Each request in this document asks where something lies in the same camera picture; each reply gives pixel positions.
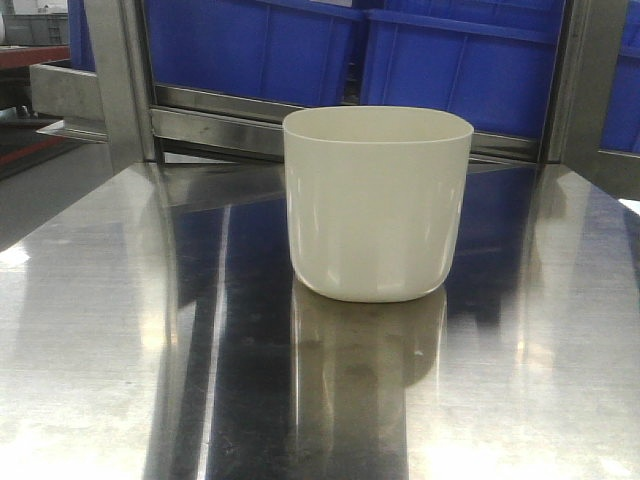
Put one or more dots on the blue crate far right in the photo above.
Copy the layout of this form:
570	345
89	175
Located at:
621	127

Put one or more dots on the blue crate far left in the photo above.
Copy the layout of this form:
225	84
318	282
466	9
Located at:
82	57

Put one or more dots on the stainless steel shelf frame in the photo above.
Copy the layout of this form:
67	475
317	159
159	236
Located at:
118	103

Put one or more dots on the blue crate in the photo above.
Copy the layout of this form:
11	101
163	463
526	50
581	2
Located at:
295	52
82	57
621	127
489	62

